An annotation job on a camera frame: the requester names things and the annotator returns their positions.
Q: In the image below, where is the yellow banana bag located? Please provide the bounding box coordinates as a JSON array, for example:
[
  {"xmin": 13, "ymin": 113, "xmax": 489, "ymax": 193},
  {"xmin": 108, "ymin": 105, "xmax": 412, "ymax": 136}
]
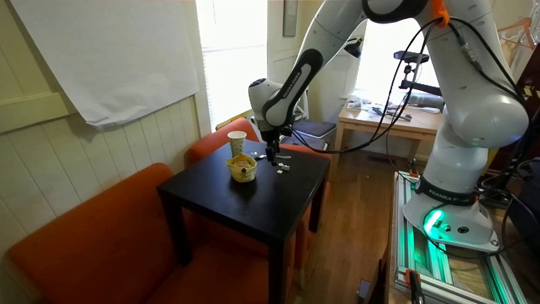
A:
[{"xmin": 225, "ymin": 153, "xmax": 258, "ymax": 183}]

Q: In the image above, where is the dotted paper cup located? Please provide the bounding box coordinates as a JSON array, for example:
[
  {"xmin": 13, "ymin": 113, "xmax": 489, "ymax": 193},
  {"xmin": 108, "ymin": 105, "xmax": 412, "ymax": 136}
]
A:
[{"xmin": 227, "ymin": 130, "xmax": 247, "ymax": 158}]

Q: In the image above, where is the chair with dark seat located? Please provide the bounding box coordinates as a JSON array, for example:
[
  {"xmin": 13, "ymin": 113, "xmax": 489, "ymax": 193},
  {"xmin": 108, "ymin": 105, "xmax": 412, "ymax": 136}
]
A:
[{"xmin": 291, "ymin": 91, "xmax": 338, "ymax": 149}]

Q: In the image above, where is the window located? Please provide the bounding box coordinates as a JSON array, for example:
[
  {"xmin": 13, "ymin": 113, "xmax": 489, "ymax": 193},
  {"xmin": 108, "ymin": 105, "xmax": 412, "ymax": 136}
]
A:
[
  {"xmin": 196, "ymin": 0, "xmax": 269, "ymax": 128},
  {"xmin": 354, "ymin": 19, "xmax": 440, "ymax": 103}
]

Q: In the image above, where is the framed picture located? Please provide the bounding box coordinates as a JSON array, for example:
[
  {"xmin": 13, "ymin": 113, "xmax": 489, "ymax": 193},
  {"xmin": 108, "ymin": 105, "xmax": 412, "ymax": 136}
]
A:
[{"xmin": 282, "ymin": 0, "xmax": 299, "ymax": 38}]

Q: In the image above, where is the wooden table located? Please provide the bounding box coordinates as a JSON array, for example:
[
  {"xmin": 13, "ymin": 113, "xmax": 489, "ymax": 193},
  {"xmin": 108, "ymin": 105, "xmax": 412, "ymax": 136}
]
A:
[{"xmin": 337, "ymin": 99, "xmax": 444, "ymax": 170}]

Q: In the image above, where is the grey pouch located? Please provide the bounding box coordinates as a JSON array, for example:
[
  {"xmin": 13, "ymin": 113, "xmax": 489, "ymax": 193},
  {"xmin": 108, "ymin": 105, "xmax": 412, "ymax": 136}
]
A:
[{"xmin": 407, "ymin": 92, "xmax": 445, "ymax": 112}]

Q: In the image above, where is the white paper sheet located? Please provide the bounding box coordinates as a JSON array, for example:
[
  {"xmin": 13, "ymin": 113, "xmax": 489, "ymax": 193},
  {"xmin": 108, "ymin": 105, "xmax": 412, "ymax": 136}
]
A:
[{"xmin": 10, "ymin": 0, "xmax": 200, "ymax": 127}]

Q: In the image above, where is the orange sofa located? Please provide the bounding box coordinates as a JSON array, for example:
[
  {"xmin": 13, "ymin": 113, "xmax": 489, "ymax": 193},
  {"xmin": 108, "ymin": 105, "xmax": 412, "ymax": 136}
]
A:
[{"xmin": 8, "ymin": 117, "xmax": 334, "ymax": 304}]

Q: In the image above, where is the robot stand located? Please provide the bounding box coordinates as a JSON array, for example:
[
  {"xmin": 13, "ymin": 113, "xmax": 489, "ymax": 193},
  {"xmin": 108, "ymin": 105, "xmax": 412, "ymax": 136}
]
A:
[{"xmin": 386, "ymin": 171, "xmax": 540, "ymax": 304}]

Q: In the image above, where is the wooden clothes hanger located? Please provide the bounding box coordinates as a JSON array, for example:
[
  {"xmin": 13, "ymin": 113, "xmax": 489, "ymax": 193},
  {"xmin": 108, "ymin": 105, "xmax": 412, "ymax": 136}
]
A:
[{"xmin": 497, "ymin": 16, "xmax": 535, "ymax": 50}]

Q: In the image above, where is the camera on mount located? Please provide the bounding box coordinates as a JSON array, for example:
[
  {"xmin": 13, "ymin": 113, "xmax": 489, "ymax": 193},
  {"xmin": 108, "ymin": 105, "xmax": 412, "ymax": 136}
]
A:
[{"xmin": 393, "ymin": 50, "xmax": 443, "ymax": 98}]

